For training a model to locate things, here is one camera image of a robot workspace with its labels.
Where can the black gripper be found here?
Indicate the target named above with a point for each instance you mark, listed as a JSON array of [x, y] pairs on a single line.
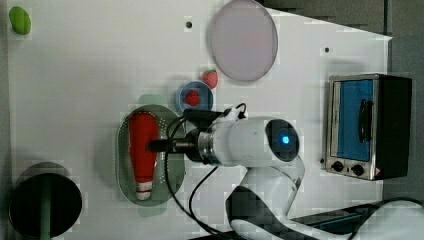
[[187, 145]]

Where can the red plush ketchup bottle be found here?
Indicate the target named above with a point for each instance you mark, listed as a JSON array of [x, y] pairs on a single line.
[[143, 129]]

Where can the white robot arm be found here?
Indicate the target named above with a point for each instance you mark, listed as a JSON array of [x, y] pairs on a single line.
[[257, 209]]

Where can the green plastic strainer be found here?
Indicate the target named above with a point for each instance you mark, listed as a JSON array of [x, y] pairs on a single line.
[[156, 204]]

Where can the red strawberry in bowl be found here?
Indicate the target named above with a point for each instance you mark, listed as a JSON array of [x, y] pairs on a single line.
[[192, 98]]

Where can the blue bowl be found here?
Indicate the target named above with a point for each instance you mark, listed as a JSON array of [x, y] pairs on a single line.
[[205, 93]]

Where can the red plush strawberry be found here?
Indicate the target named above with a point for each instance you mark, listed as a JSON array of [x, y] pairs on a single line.
[[210, 78]]

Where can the grey round plate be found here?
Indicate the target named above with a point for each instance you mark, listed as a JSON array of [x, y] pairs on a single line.
[[244, 40]]

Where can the black pot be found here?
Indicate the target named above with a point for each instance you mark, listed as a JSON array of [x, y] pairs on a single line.
[[45, 203]]

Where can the green plush lime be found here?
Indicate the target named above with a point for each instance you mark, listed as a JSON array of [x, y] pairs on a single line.
[[20, 20]]

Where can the black toaster oven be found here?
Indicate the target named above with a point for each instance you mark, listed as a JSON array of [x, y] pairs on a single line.
[[368, 126]]

